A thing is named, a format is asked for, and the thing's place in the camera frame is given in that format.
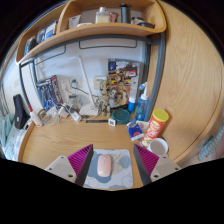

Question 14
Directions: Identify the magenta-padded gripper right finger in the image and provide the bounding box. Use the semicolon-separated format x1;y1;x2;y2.
133;143;183;187

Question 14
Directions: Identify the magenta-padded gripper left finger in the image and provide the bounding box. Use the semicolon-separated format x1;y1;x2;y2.
44;143;95;187

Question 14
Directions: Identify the pink computer mouse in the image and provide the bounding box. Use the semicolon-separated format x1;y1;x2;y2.
96;154;114;178

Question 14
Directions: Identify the grey blue cloud mouse pad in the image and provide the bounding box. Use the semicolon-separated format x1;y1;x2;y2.
83;148;134;190

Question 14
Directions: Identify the white mug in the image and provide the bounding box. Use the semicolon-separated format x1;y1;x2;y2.
147;137;170;158

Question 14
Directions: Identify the red yellow chips can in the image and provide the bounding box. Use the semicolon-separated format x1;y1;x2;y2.
140;108;170;149

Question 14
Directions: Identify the blue white packet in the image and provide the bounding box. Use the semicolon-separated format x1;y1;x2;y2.
126;119;145;142

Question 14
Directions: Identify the bed with checked sheet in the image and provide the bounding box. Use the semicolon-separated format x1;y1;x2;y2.
1;123;28;161

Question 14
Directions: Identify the white red-capped pump bottle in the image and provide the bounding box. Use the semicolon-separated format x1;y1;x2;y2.
27;104;44;128

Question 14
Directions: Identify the white power strip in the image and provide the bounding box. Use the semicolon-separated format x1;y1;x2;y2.
68;108;83;122

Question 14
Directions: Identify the white charger block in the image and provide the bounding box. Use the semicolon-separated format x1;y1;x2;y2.
49;106;60;118

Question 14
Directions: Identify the black pen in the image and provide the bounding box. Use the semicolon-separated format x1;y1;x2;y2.
85;119;109;124

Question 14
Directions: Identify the blue spray bottle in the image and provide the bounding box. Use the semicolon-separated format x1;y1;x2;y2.
134;81;150;122

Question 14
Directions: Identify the white desk lamp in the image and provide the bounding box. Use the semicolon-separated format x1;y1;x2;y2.
66;55;100;117

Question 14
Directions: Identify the dark green round tin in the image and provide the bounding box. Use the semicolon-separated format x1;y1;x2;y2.
111;108;132;126

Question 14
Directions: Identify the black bag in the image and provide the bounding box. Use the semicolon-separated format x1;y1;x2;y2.
12;94;30;130

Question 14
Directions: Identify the light blue blanket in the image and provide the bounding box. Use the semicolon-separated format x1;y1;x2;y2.
0;113;16;141

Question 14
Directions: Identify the small blue white-capped bottle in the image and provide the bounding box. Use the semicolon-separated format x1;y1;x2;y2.
127;96;137;113

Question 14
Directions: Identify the blue robot model box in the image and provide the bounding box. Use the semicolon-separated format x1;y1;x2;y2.
35;74;64;111

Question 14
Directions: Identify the wooden figure model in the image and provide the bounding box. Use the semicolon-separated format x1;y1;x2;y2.
99;79;113;118

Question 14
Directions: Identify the colourful figure box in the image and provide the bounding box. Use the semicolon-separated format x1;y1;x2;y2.
107;58;142;109

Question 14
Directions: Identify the white wall outlet panel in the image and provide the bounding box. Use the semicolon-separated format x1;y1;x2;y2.
60;78;83;93

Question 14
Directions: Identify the wooden wall shelf unit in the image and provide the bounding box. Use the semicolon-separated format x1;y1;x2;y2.
14;0;167;65

